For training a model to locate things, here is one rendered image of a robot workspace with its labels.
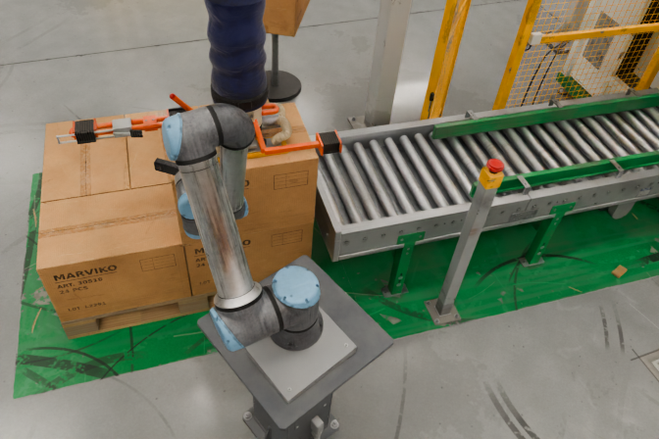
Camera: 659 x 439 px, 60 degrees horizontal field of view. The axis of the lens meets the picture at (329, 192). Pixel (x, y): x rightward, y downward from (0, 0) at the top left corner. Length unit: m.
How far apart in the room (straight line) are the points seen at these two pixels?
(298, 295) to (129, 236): 1.11
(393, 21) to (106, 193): 1.89
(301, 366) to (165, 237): 0.98
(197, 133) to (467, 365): 1.91
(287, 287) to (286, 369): 0.31
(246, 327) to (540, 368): 1.75
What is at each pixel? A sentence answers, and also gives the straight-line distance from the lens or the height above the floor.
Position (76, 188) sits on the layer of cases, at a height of 0.54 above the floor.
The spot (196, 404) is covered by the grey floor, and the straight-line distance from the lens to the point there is 2.79.
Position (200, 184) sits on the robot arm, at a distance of 1.60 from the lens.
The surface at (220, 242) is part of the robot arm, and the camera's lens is 1.66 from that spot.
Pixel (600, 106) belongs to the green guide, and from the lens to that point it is 3.74.
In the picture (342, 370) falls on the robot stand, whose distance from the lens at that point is 2.00.
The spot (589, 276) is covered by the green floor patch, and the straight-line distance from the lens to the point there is 3.58.
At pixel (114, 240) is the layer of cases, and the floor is 0.54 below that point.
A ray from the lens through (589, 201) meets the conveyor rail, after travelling 3.27.
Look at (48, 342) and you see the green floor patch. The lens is 3.12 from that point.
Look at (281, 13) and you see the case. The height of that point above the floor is 0.77.
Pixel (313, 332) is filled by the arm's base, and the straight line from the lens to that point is 1.96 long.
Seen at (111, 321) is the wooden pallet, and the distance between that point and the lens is 3.06.
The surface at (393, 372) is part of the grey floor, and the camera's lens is 2.88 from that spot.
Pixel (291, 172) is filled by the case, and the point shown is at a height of 0.88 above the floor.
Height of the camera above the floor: 2.51
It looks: 45 degrees down
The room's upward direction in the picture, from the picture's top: 5 degrees clockwise
